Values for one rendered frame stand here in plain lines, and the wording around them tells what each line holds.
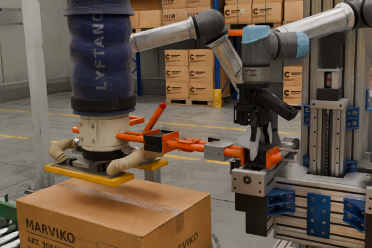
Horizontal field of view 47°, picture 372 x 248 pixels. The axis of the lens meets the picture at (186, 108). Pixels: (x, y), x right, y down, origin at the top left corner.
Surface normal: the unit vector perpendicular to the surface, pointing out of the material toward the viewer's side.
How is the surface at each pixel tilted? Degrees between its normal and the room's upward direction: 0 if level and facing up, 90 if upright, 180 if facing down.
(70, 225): 90
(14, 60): 90
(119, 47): 68
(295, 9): 90
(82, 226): 90
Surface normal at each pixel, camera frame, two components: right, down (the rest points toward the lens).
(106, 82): 0.32, -0.04
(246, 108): -0.57, 0.15
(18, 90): 0.88, 0.05
